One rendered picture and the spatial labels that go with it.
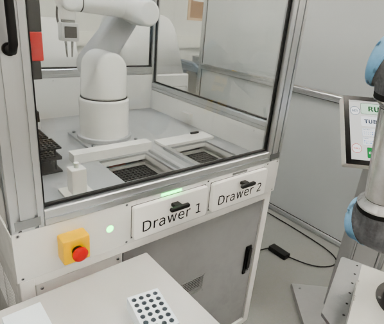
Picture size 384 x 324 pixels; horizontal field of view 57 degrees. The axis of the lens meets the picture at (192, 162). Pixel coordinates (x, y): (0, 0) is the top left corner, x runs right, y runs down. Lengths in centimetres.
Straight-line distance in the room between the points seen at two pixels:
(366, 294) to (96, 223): 74
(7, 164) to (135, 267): 47
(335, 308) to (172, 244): 54
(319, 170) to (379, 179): 183
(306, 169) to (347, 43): 92
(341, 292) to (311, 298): 109
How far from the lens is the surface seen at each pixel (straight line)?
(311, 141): 274
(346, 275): 124
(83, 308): 99
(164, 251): 126
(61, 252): 99
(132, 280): 106
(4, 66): 82
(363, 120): 165
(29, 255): 100
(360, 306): 103
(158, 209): 110
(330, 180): 272
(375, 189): 94
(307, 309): 218
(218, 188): 124
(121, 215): 105
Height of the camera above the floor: 146
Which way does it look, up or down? 22 degrees down
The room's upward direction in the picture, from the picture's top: 5 degrees clockwise
